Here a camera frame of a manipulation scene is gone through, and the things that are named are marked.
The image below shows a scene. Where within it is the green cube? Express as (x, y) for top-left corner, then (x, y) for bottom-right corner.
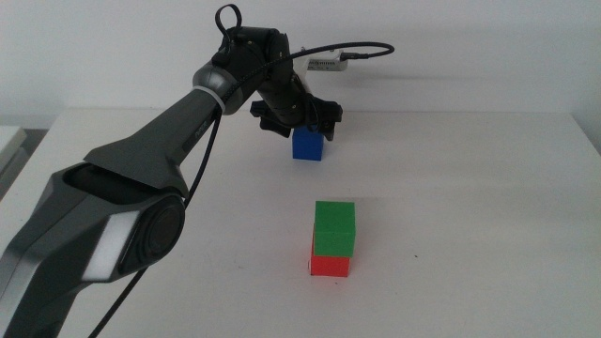
(313, 200), (357, 258)

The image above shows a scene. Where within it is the blue cube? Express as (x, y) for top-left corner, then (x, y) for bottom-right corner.
(291, 125), (326, 162)

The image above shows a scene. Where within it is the white side table top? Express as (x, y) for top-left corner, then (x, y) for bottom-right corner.
(0, 125), (29, 174)

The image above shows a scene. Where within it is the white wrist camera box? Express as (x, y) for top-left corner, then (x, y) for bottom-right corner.
(300, 46), (350, 73)

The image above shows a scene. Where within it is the red cube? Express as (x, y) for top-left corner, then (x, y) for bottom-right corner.
(309, 237), (352, 278)

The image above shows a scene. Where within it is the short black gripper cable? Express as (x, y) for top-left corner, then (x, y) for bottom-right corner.
(302, 91), (325, 133)

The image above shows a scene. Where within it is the thin black wrist cable loop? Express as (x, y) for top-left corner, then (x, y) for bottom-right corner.
(214, 3), (243, 46)

